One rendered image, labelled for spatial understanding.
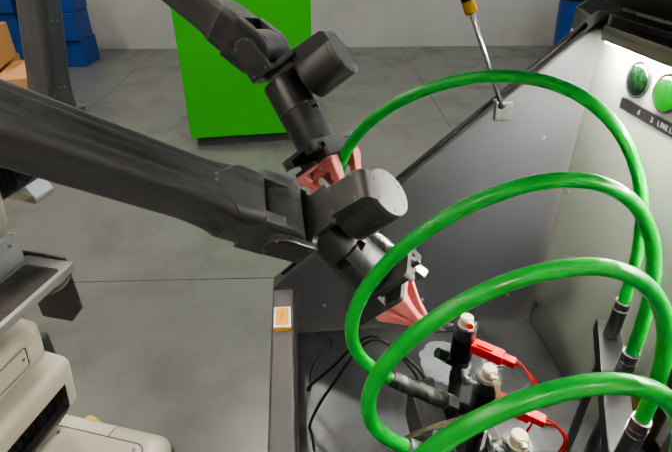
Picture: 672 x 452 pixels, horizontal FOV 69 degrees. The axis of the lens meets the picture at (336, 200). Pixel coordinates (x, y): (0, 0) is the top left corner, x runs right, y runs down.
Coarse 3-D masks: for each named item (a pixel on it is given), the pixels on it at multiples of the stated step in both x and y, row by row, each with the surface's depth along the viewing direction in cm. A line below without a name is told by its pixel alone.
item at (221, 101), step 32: (256, 0) 338; (288, 0) 341; (192, 32) 341; (288, 32) 352; (192, 64) 351; (224, 64) 355; (192, 96) 362; (224, 96) 367; (256, 96) 371; (192, 128) 374; (224, 128) 379; (256, 128) 383
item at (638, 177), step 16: (448, 80) 55; (464, 80) 54; (480, 80) 54; (496, 80) 53; (512, 80) 53; (528, 80) 52; (544, 80) 52; (560, 80) 52; (400, 96) 58; (416, 96) 57; (576, 96) 52; (592, 96) 51; (384, 112) 59; (592, 112) 52; (608, 112) 51; (368, 128) 61; (608, 128) 52; (624, 128) 52; (352, 144) 62; (624, 144) 52; (640, 160) 53; (640, 176) 53; (640, 192) 54; (640, 240) 57; (640, 256) 58; (624, 288) 61; (624, 304) 61
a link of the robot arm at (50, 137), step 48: (0, 96) 35; (0, 144) 35; (48, 144) 36; (96, 144) 38; (144, 144) 41; (96, 192) 41; (144, 192) 42; (192, 192) 43; (240, 192) 46; (288, 192) 51; (240, 240) 49
